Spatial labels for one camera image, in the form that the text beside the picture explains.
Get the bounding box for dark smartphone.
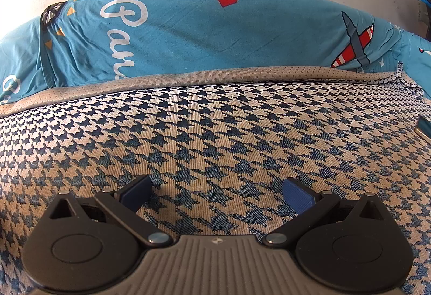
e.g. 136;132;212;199
415;116;431;141

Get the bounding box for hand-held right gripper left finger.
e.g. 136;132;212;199
45;176;174;247

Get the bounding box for blue white houndstooth mat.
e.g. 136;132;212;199
0;61;431;295

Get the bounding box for blue printed bed sheet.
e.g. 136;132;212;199
0;0;431;107

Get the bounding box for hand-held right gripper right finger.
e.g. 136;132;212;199
263;177;388;246

